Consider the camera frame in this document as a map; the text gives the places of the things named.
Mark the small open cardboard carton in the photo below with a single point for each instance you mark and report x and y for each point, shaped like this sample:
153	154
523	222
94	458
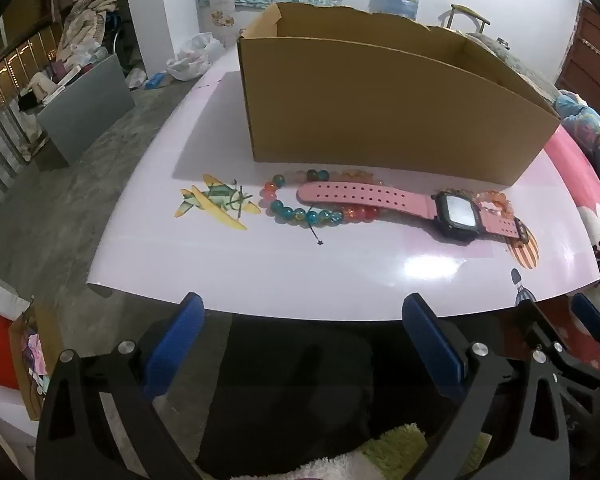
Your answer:
22	360

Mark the pink floral blanket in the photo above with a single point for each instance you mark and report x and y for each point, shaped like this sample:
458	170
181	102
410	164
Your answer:
580	195

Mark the green fluffy rug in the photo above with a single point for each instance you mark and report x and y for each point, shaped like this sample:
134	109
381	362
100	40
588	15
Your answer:
405	442

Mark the pile of clothes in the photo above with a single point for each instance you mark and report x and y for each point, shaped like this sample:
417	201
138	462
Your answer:
85	20

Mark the blue floral blanket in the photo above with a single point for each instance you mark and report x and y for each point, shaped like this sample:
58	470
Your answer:
595	130

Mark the grey board box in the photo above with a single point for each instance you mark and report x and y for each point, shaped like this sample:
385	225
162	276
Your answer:
87	105

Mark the brown cardboard box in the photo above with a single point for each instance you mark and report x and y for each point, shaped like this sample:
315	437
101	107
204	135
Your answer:
380	110

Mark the wooden chair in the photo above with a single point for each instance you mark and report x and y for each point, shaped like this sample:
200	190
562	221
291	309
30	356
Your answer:
467	10

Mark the grey blanket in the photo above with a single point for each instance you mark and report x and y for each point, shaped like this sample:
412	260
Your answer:
520	70

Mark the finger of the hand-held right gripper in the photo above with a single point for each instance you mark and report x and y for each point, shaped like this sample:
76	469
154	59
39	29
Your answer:
590	322
537	327

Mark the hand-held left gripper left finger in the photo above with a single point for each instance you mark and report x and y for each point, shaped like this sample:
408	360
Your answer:
175	345

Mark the printed paper bag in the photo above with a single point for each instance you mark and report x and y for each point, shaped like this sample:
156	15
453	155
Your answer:
220	10

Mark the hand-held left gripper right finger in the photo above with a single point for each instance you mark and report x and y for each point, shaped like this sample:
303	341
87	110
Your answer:
432	355

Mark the metal railing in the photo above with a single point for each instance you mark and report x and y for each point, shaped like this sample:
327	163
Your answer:
0	125

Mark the brown door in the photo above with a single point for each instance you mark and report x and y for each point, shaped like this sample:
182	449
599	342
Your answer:
590	60

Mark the small blue object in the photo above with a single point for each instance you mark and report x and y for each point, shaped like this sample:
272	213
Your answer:
155	81

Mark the white plastic bag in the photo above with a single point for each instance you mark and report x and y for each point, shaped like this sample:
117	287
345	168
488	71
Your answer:
192	57

